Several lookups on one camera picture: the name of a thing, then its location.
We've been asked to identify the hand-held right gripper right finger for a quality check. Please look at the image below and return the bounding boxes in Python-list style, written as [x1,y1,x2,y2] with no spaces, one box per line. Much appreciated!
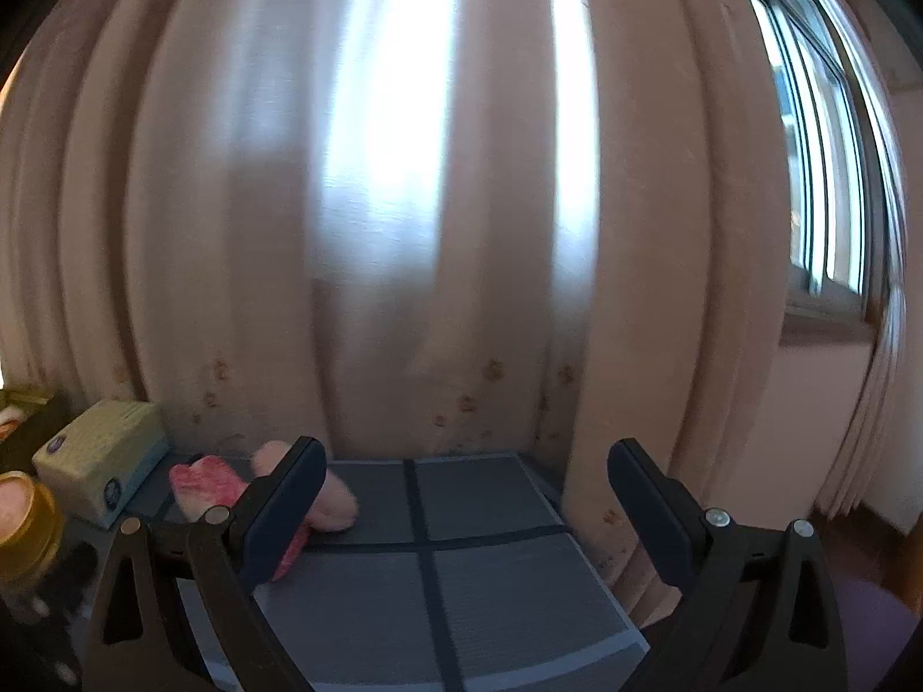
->
[607,437,850,692]

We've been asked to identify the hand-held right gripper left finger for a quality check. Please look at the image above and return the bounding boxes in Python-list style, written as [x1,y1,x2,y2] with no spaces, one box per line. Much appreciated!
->
[82,437,328,692]

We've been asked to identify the pink plush toy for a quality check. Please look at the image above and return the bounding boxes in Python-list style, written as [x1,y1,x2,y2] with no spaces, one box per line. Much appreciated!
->
[168,441,360,582]

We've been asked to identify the gold rectangular tin box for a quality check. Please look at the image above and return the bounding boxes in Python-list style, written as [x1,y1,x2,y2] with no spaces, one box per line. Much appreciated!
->
[0,388,73,478]

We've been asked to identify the pale green tissue box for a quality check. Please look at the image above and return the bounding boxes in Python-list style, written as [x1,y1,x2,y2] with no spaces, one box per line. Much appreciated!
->
[32,399,171,529]

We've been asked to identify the white side curtain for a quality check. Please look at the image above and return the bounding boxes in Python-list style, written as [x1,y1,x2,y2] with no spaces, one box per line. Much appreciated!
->
[811,0,916,536]

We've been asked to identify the purple round object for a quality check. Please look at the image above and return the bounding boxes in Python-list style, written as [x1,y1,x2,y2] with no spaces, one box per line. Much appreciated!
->
[829,575,911,692]

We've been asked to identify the pink floral curtain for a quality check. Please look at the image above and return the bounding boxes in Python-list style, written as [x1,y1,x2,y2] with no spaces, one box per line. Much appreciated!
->
[0,0,790,614]

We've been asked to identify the window with metal frame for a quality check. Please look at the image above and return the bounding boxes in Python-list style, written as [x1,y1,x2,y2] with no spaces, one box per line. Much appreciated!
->
[725,0,911,327]

